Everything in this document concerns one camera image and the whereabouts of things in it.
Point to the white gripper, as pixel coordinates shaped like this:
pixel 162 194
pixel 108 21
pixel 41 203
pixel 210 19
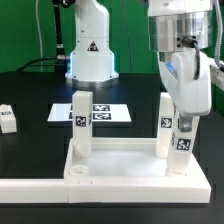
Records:
pixel 191 97

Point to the white desk top tray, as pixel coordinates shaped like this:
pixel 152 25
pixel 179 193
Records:
pixel 125 160

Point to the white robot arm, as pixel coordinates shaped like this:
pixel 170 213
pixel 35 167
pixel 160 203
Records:
pixel 178 32

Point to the white L-shaped corner guide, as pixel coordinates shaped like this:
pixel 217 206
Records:
pixel 82 191

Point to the fiducial marker plate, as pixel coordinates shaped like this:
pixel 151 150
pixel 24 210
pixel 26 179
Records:
pixel 101 113

